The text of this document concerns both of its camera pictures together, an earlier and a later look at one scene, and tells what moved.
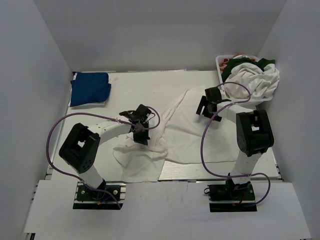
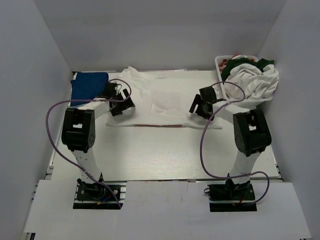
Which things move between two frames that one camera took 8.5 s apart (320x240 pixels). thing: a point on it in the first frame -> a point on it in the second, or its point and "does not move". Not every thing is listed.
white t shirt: (178, 140) -> (163, 99)
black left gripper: (142, 139) -> (125, 104)
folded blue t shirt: (89, 87) does not move
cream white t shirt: (262, 84) does not move
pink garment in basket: (223, 61) does not move
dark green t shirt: (261, 63) does not move
